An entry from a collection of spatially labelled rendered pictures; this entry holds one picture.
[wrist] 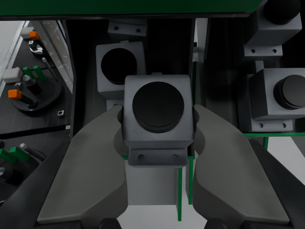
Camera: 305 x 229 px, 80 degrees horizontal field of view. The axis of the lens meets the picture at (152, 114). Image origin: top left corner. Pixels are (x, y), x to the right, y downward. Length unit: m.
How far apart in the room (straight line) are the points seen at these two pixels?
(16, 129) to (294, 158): 0.79
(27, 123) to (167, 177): 0.41
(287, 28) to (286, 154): 0.50
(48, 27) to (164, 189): 0.31
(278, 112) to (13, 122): 0.59
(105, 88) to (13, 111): 0.51
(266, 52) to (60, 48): 0.23
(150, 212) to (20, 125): 0.41
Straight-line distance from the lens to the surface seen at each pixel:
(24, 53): 0.85
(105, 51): 0.18
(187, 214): 0.54
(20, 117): 0.63
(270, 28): 0.23
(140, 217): 0.53
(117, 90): 0.16
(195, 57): 0.27
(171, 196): 0.39
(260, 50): 0.25
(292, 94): 0.20
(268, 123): 0.23
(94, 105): 0.23
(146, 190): 0.38
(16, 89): 0.55
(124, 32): 0.22
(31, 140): 0.56
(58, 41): 0.23
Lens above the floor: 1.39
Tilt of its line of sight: 56 degrees down
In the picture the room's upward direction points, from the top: 1 degrees counter-clockwise
